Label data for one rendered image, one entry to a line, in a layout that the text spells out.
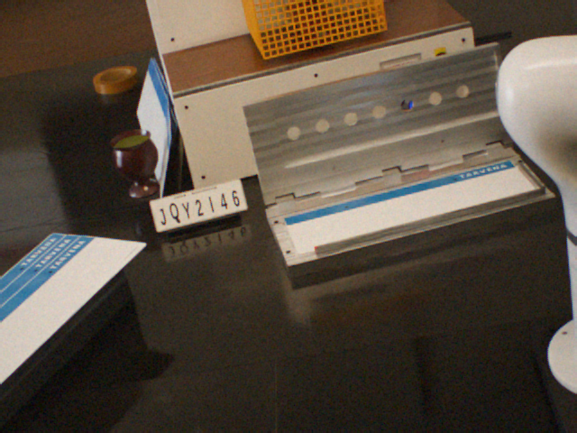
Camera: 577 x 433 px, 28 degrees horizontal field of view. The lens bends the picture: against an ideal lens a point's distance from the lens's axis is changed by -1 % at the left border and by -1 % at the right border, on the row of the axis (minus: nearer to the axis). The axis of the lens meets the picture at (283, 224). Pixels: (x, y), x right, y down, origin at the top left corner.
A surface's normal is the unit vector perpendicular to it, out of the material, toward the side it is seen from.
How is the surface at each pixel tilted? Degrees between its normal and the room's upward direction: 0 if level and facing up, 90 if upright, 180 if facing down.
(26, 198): 0
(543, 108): 83
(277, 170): 81
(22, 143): 0
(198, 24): 90
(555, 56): 26
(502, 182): 0
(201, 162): 90
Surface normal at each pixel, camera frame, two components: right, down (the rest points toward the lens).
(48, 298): -0.18, -0.86
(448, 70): 0.15, 0.31
